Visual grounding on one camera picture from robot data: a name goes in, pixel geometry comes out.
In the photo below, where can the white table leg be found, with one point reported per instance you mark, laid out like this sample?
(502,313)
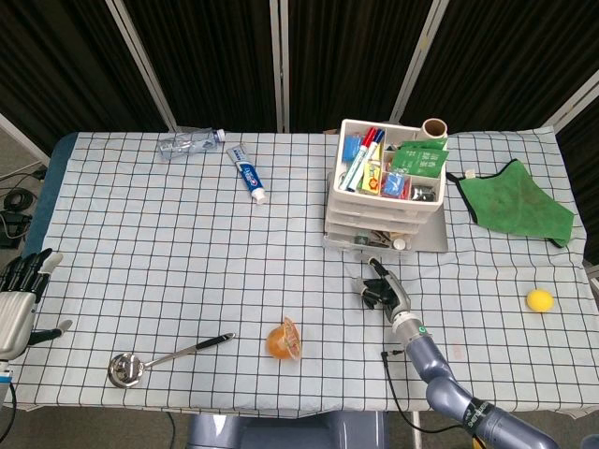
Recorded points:
(416,432)

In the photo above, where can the red cap whiteboard marker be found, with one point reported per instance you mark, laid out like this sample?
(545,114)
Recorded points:
(369,135)

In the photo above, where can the blue cap whiteboard marker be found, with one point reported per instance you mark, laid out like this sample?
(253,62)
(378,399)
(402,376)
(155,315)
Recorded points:
(380,135)

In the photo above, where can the cardboard roll tube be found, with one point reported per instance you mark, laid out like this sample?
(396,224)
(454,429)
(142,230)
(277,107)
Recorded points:
(434,126)

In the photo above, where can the green tea packet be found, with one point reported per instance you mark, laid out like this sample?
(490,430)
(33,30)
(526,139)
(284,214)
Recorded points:
(419,161)

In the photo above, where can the blue red candy packet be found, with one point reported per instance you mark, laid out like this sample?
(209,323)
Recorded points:
(393,183)

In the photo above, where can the small black item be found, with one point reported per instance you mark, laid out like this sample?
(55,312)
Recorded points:
(379,238)

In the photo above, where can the yellow foam ball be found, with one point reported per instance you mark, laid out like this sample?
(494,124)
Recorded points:
(540,300)

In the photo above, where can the blue white toothpaste tube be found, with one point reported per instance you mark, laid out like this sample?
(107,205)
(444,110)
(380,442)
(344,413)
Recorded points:
(248,175)

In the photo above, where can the grey robot torso base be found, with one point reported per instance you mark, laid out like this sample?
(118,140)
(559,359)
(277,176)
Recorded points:
(281,432)

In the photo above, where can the yellow snack packet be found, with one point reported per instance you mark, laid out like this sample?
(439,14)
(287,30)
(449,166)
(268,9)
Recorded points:
(369,178)

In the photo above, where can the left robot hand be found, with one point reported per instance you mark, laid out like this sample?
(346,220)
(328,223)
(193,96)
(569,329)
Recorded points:
(14,318)

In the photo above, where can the green microfibre cloth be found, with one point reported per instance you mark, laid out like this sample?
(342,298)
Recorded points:
(515,201)

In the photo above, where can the clear plastic water bottle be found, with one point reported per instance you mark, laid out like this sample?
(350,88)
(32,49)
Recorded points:
(187,144)

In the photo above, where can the black folding screen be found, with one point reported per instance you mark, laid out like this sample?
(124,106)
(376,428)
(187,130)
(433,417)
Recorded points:
(210,56)

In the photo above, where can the white drawer organizer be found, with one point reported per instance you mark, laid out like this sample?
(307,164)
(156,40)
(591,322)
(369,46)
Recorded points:
(374,200)

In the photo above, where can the checkered white tablecloth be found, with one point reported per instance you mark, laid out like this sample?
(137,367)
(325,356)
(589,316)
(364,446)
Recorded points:
(187,257)

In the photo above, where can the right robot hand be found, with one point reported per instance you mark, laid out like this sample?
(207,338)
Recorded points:
(395,299)

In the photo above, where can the black metal binder clip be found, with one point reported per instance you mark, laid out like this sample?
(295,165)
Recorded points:
(423,192)

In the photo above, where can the small white round cap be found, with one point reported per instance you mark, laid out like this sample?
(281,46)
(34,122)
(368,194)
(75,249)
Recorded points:
(399,243)

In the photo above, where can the orange jelly cup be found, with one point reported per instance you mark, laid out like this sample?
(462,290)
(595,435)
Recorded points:
(281,343)

